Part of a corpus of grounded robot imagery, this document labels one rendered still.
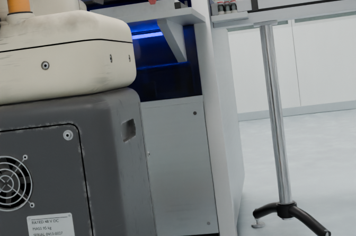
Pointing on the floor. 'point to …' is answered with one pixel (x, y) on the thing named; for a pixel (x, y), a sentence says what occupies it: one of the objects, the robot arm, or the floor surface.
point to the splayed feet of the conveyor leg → (318, 228)
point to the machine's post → (212, 104)
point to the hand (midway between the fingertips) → (152, 1)
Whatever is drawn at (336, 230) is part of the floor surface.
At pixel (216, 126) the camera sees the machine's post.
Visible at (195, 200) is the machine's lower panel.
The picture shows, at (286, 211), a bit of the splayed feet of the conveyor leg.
